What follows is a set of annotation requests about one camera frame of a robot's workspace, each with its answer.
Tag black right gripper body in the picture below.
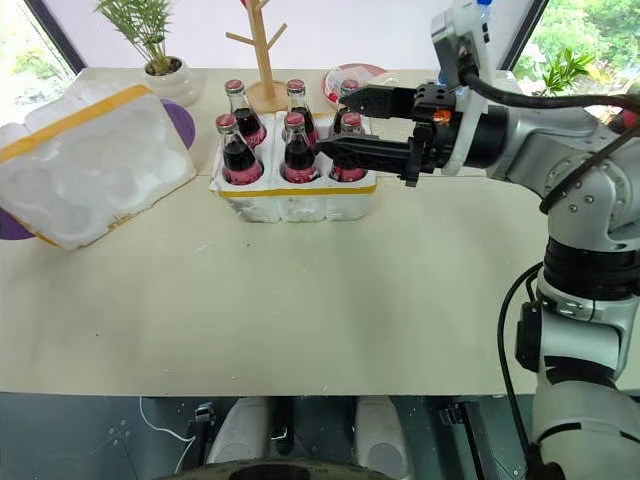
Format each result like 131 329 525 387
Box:
399 82 459 190

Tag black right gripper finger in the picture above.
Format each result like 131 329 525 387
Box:
317 133 413 178
338 85 417 121

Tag white foam crate yellow tape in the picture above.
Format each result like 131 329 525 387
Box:
208 112 377 225

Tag white foam taped box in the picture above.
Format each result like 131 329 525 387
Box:
0 82 198 250

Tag plastic-wrapped red-rimmed plate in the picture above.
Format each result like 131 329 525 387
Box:
323 62 401 109

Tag wooden mug tree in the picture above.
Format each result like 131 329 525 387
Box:
224 0 291 114

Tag small green leafy plant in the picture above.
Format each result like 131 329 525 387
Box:
542 47 596 97

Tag purple round mat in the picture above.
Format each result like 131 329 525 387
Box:
0 207 37 242
159 98 195 151

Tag green plant in white pot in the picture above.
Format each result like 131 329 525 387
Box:
93 0 207 107

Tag white rounded shell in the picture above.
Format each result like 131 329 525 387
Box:
207 397 271 466
353 397 410 479

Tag long black metal strut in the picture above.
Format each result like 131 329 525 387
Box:
438 399 490 480

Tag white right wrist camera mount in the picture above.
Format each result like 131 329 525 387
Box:
430 0 497 177

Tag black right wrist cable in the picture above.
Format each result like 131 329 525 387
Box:
457 49 640 215

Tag dark window frame bar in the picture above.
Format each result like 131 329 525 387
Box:
499 0 550 71
38 0 87 74

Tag black right elbow cable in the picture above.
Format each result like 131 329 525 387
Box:
497 262 547 480

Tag black centre post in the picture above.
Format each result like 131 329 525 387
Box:
269 397 294 441

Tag small black metal bracket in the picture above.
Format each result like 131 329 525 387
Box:
193 403 217 431

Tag thin white cable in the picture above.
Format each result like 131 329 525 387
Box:
138 396 197 471

